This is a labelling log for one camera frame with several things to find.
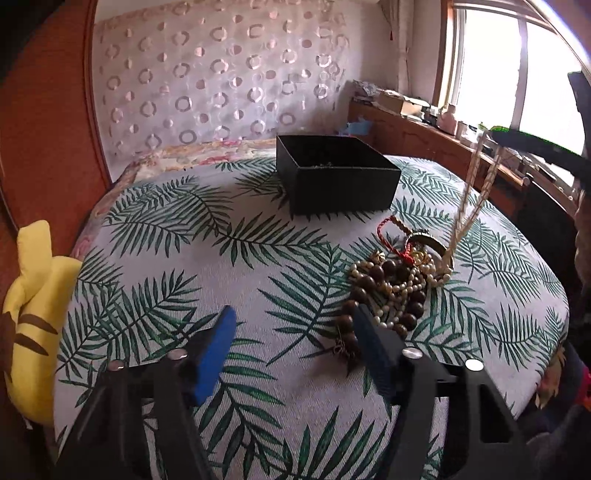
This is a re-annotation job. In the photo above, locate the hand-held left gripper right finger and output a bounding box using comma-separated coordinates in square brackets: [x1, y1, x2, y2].
[352, 302, 536, 480]

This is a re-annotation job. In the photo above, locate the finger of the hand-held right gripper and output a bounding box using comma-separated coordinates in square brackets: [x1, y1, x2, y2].
[488, 124, 591, 175]
[568, 71, 591, 124]

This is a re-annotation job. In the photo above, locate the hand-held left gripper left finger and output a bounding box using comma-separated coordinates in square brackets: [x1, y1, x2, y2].
[55, 305, 238, 480]

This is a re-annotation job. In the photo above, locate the white pearl necklace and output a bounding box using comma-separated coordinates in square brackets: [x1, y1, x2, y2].
[348, 261, 451, 330]

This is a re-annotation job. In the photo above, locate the brown wooden bead strand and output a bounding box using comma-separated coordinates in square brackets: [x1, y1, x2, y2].
[323, 257, 428, 374]

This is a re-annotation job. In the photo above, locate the red cord pendant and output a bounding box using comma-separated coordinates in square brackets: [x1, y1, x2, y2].
[376, 215, 420, 269]

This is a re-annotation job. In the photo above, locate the long cream beaded necklace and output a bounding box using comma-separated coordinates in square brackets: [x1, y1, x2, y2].
[431, 131, 504, 289]

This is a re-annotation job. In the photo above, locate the gold bangle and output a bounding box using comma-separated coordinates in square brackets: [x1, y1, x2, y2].
[406, 231, 455, 269]

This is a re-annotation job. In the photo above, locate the black jewelry box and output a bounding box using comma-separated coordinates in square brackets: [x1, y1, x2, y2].
[276, 134, 402, 216]

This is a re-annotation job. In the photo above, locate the palm leaf print cloth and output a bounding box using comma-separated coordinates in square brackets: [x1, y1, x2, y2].
[54, 154, 571, 480]

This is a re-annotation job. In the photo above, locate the window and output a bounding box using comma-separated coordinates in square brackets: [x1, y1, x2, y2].
[434, 0, 591, 158]

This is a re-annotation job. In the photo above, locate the wooden cabinet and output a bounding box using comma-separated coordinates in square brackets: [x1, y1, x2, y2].
[348, 98, 583, 223]

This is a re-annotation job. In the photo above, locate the cardboard box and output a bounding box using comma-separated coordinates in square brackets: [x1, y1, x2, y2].
[376, 89, 424, 117]

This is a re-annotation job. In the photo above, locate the crumpled patterned cloth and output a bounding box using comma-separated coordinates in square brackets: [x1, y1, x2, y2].
[352, 79, 383, 100]

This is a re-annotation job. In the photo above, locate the blue tissue pack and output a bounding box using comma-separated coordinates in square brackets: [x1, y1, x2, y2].
[339, 117, 376, 138]

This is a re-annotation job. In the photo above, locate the yellow plush toy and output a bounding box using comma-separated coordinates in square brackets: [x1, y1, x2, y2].
[2, 220, 85, 429]

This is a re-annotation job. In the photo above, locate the person's dark clothing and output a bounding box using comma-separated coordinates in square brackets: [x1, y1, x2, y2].
[524, 342, 591, 480]

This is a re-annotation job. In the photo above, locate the floral bedsheet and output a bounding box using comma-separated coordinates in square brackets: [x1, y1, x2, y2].
[69, 137, 288, 259]

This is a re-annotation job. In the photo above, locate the circle patterned curtain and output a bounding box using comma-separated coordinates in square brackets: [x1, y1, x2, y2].
[91, 0, 403, 161]

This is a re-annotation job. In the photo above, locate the wooden wardrobe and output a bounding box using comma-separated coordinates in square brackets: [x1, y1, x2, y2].
[0, 0, 115, 261]

